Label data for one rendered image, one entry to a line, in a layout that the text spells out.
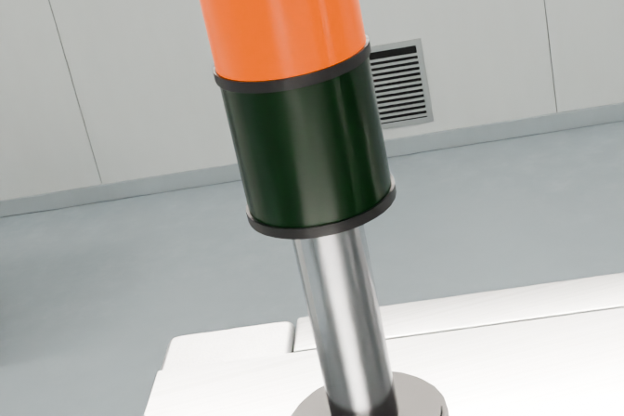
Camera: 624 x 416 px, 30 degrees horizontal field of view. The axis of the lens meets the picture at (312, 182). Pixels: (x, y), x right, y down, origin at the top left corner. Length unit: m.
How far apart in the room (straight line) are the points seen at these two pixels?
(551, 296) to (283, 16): 0.22
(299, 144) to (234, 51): 0.03
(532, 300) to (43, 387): 4.37
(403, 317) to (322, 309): 0.12
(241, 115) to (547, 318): 0.19
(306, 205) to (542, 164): 5.41
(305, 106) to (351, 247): 0.06
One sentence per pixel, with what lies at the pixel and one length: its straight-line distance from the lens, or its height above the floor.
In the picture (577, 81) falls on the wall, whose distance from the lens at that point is 6.07.
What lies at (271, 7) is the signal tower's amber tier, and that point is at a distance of 0.34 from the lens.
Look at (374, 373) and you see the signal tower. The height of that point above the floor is 2.14.
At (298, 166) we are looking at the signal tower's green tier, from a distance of 0.36.
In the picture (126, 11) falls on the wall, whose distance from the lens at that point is 6.01.
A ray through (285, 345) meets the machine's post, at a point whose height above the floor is 2.10.
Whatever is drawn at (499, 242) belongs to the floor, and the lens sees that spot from 5.09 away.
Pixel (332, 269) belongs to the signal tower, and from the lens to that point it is 0.39.
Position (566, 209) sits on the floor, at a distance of 5.31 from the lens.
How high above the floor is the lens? 2.36
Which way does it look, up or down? 23 degrees down
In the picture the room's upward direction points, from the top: 12 degrees counter-clockwise
